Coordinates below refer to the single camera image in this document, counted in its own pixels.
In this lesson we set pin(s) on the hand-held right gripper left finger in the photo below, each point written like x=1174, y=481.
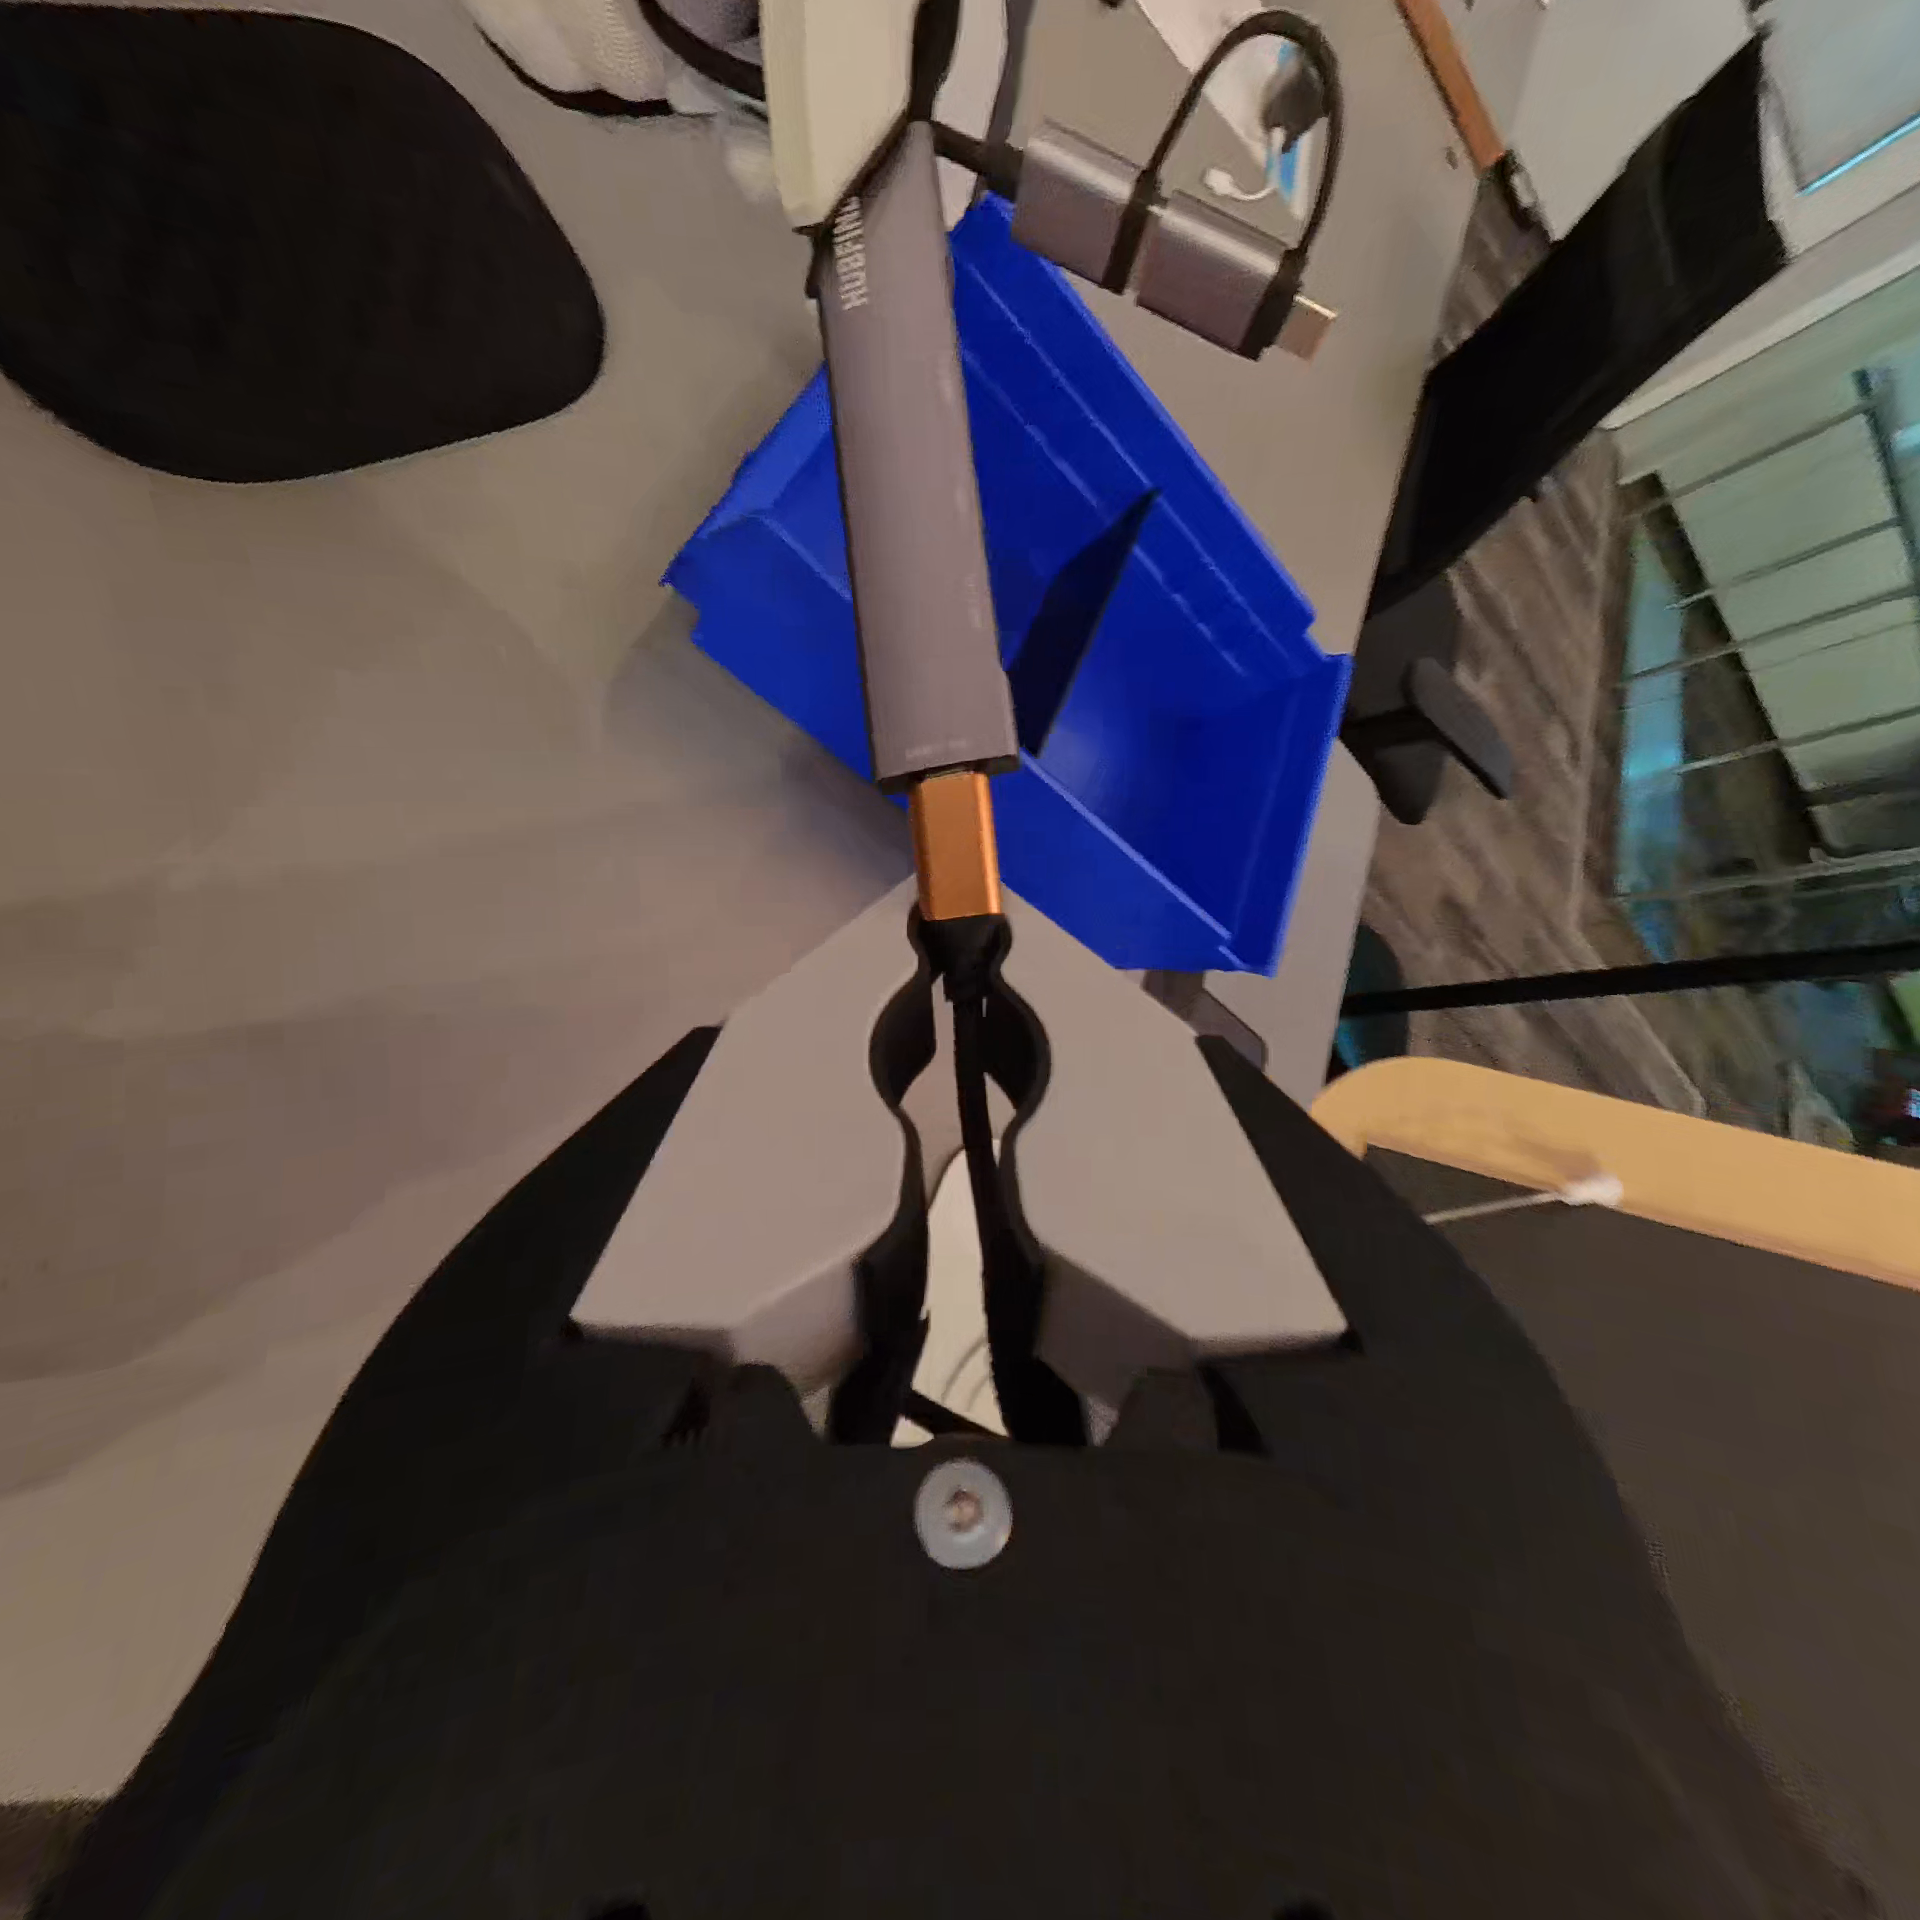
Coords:
x=735, y=1186

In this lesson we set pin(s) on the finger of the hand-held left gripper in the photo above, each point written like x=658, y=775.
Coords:
x=834, y=106

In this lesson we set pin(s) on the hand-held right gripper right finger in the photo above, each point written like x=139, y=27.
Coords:
x=1171, y=1186

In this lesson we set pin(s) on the grey usb adapter plug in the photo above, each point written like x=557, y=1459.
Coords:
x=1155, y=242

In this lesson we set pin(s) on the long grey usb hub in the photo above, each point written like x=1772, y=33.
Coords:
x=915, y=524

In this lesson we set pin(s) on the blue plastic bin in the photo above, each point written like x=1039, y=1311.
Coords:
x=1171, y=751

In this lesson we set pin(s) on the black board wooden rim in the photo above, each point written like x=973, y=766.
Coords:
x=1725, y=1178

